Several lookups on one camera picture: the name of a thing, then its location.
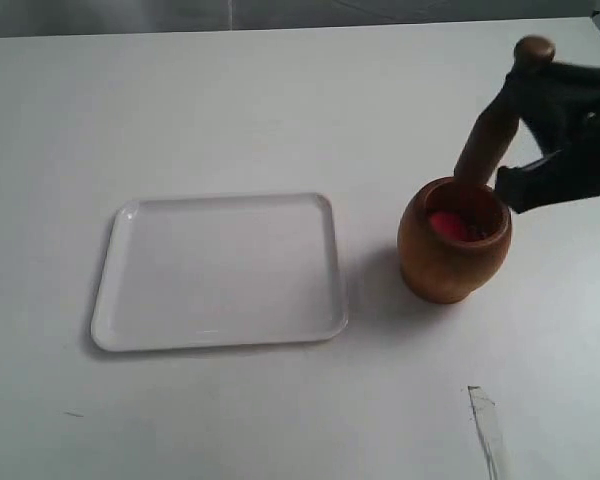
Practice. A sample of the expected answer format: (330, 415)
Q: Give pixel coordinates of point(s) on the clear tape strip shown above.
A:
(489, 434)

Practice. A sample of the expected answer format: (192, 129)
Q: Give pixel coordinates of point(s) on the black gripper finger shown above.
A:
(558, 178)
(552, 101)

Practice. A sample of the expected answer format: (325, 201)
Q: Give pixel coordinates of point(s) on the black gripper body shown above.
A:
(592, 135)

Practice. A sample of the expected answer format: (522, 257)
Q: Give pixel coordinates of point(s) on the white rectangular plastic tray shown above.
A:
(224, 271)

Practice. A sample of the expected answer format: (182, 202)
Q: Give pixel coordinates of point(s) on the brown wooden pestle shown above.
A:
(495, 128)

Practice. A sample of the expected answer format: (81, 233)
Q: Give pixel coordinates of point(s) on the wooden mortar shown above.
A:
(445, 270)

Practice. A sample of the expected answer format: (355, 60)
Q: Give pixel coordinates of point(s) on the red ball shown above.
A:
(450, 225)

